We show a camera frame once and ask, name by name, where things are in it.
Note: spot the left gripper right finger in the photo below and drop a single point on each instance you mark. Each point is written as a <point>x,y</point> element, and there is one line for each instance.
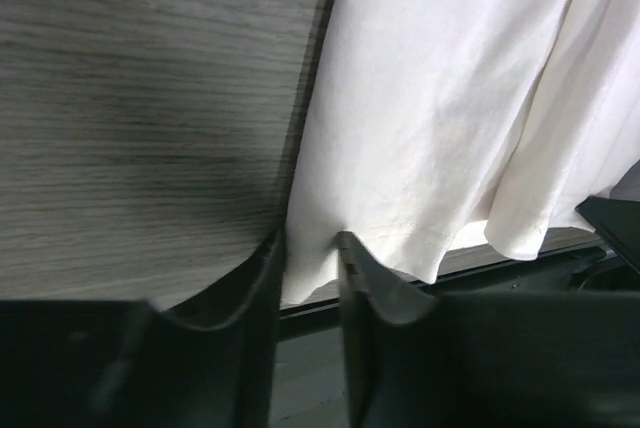
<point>483,358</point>

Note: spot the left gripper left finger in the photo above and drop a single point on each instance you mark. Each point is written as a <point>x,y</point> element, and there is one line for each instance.
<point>206,362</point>

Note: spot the white and green raglan shirt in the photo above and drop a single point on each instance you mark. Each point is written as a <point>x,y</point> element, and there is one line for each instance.
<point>443,124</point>

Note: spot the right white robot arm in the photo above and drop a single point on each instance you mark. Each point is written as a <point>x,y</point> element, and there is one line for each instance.
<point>617,223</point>

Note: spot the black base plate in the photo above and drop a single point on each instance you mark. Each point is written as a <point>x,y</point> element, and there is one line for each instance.
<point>309,387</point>

